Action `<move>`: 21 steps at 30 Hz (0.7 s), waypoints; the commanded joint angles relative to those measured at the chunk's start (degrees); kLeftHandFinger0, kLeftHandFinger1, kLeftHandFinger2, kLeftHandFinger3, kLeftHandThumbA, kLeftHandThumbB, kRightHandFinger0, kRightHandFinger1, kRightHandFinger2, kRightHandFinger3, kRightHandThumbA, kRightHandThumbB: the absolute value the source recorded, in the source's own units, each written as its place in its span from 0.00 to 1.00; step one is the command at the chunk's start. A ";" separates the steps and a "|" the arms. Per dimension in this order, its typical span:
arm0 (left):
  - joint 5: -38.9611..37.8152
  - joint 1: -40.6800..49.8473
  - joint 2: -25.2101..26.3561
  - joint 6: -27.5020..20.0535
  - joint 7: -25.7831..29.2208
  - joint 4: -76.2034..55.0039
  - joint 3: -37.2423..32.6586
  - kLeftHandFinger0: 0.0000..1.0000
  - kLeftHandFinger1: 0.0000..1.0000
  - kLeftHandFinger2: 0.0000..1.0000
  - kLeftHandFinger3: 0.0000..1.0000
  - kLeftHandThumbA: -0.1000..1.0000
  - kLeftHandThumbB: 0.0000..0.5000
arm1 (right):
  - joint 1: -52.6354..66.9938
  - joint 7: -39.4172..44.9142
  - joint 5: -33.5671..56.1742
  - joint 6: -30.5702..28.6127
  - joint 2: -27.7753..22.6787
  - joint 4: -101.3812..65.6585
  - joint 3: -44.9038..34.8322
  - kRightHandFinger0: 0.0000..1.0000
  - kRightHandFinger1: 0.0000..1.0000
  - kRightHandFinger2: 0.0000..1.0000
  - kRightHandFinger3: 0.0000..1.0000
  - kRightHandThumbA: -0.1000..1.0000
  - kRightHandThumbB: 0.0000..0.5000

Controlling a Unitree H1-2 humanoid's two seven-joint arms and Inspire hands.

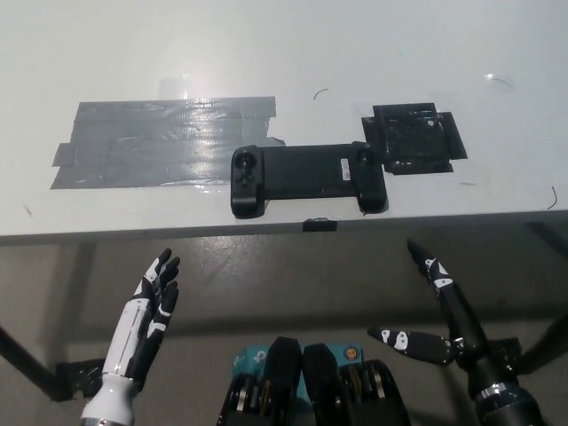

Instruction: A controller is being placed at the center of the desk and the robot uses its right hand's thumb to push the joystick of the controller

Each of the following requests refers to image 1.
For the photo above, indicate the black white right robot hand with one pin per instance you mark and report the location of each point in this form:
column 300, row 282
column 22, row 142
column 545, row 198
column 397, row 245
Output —
column 461, row 319

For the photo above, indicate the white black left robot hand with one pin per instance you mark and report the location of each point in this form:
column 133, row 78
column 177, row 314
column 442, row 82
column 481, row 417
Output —
column 137, row 328

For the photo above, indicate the black teal robot body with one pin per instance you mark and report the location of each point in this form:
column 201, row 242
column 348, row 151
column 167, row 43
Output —
column 310, row 386

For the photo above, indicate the black game controller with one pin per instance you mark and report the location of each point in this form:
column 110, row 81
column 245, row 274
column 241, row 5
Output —
column 306, row 171

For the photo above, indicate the black table leg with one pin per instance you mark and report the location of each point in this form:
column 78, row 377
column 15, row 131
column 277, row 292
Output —
column 26, row 361
column 548, row 341

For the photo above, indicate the black tape square patch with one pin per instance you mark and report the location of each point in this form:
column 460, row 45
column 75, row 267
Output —
column 412, row 137

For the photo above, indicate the grey duct tape patch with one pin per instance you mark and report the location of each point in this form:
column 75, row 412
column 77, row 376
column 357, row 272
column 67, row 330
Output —
column 146, row 146

